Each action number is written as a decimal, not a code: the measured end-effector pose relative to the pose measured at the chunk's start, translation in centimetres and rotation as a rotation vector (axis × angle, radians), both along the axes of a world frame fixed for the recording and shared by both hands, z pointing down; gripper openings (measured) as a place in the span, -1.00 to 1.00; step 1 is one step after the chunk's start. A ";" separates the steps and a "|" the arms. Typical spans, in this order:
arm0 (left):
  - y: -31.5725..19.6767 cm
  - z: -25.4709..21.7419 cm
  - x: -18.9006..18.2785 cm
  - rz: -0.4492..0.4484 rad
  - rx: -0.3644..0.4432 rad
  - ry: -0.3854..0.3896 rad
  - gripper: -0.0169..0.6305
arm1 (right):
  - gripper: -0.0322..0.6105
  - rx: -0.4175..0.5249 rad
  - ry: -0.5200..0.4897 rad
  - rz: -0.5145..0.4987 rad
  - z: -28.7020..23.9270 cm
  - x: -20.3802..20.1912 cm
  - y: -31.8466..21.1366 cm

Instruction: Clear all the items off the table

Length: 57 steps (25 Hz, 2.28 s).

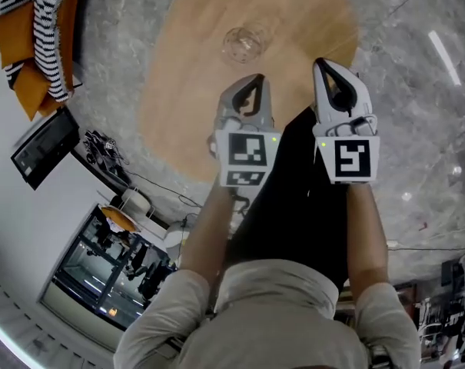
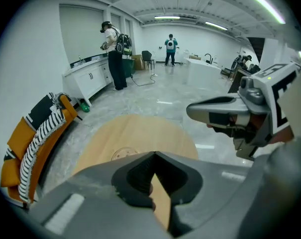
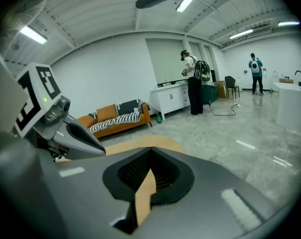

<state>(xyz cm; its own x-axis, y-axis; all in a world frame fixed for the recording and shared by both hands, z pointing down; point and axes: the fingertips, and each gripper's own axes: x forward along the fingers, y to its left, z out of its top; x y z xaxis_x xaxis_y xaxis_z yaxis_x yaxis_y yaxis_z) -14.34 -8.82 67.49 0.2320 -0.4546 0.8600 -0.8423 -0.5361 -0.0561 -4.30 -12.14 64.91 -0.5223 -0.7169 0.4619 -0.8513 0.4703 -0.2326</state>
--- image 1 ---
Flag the oval wooden table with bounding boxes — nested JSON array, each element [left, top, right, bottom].
[[138, 0, 359, 184]]

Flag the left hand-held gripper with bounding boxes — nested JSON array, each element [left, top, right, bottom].
[[208, 73, 282, 187]]

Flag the orange round cushion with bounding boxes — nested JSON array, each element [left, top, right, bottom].
[[101, 205, 138, 233]]

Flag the person's right forearm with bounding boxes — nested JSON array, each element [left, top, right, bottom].
[[345, 182, 390, 303]]

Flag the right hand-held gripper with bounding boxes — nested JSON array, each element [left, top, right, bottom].
[[312, 58, 381, 185]]

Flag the person's light grey shirt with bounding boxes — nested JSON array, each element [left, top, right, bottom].
[[115, 259, 421, 369]]

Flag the white round stool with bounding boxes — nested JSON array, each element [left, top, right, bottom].
[[120, 188, 151, 215]]

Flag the left hand-held gripper cable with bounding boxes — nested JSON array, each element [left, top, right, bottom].
[[231, 192, 253, 218]]

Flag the black power cable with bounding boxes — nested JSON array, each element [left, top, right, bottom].
[[387, 245, 465, 253]]

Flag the clear glass cup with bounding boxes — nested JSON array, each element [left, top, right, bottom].
[[221, 23, 274, 67]]

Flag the black monitor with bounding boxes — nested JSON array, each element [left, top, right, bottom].
[[11, 108, 81, 191]]

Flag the person's left forearm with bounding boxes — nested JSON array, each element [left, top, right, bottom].
[[180, 184, 237, 281]]

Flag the tangle of black cables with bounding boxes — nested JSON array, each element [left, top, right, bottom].
[[81, 128, 131, 184]]

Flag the orange sofa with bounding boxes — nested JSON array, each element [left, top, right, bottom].
[[0, 0, 85, 121]]

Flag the glass-door cabinet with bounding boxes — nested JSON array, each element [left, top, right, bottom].
[[39, 204, 179, 331]]

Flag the black white striped blanket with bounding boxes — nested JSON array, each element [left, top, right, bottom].
[[0, 0, 74, 104]]

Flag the person's black trousers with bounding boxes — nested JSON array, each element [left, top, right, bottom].
[[230, 105, 357, 295]]

